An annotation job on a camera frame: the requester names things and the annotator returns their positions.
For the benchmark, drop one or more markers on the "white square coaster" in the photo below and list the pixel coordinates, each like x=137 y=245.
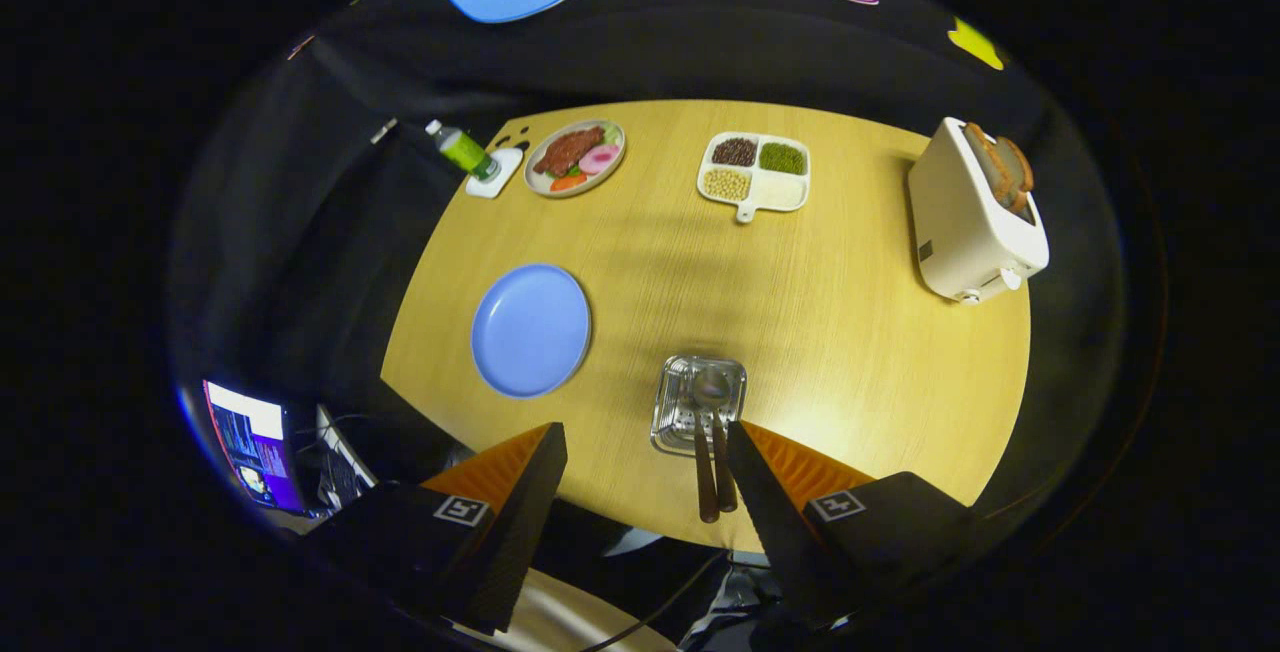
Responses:
x=502 y=182

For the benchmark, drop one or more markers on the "silver metal clip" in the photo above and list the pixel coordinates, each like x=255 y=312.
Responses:
x=384 y=130

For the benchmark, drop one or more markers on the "brown steak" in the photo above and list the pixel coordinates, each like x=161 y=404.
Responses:
x=568 y=150

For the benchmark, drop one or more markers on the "copper metal clip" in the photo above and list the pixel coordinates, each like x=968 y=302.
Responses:
x=301 y=46

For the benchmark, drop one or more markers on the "white divided bean tray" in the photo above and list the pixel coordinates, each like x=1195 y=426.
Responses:
x=780 y=192

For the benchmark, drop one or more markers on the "white toaster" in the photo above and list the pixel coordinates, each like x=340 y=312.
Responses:
x=965 y=222

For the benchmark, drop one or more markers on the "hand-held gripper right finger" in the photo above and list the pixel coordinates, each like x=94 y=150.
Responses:
x=775 y=522

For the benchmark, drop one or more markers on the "green labelled drink bottle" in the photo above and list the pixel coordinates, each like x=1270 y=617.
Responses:
x=462 y=150

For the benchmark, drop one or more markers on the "pink ham slice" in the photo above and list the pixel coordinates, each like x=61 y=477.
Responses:
x=600 y=159

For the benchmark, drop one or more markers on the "brown bread slice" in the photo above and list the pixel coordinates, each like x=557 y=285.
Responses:
x=990 y=162
x=1020 y=172

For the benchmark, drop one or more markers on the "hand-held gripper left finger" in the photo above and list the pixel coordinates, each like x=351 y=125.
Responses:
x=515 y=532

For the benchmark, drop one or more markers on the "blue round plate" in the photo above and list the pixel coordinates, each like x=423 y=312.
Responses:
x=530 y=332

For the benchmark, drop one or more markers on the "beige food plate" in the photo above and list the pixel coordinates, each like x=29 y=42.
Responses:
x=545 y=184

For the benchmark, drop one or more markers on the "lit computer monitor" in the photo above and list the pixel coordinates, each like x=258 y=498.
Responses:
x=250 y=442

